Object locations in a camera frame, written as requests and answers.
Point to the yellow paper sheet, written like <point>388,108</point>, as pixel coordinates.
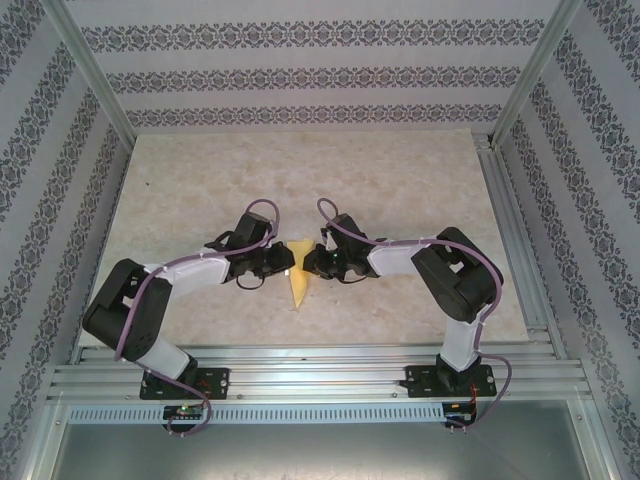
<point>300,290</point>

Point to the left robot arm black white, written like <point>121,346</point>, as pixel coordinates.
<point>130,315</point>

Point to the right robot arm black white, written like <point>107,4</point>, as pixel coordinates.
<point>460,280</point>

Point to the grey metal sheet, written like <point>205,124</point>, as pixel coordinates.
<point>320,452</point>

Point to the aluminium mounting rail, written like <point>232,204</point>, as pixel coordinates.
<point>320,375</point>

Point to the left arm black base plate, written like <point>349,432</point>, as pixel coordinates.
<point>220,384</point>

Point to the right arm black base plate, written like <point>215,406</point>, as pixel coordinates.
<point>420,382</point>

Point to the aluminium side rail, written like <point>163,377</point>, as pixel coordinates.
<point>505,210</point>

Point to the aluminium frame bar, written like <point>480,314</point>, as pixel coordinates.
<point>535,70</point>
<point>600,445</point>
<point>90,70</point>
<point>37,445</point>

